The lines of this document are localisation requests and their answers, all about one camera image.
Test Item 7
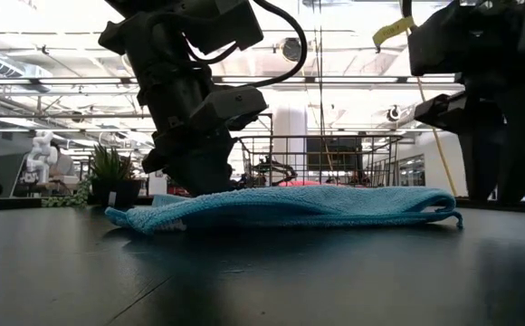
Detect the yellow label tag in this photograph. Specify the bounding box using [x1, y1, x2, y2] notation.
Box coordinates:
[372, 15, 416, 49]

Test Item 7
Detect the white building column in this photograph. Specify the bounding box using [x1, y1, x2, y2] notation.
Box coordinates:
[272, 106, 310, 173]

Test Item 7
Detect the bronze wire basket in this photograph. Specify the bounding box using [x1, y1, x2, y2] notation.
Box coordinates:
[238, 134, 404, 189]

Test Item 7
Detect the yellow hanging cable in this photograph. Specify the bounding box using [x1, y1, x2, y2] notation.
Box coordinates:
[414, 76, 458, 197]

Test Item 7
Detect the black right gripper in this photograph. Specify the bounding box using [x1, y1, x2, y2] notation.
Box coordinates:
[406, 0, 525, 206]

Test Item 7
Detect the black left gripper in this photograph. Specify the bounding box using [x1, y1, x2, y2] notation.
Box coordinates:
[136, 53, 245, 197]

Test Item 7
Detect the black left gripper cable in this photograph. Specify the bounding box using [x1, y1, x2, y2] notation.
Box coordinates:
[183, 0, 309, 90]

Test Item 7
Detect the pink microfiber towel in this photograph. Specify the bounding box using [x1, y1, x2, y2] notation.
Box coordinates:
[278, 179, 322, 188]

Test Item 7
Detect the small potted green plant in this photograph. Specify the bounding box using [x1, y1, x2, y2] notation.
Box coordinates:
[41, 143, 145, 210]

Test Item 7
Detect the black monitor screen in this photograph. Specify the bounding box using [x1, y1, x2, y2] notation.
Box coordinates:
[306, 138, 364, 172]

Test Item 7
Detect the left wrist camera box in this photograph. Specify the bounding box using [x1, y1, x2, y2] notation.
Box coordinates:
[188, 85, 269, 132]

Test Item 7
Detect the light blue microfiber towel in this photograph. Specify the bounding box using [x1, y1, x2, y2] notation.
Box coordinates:
[103, 185, 465, 236]

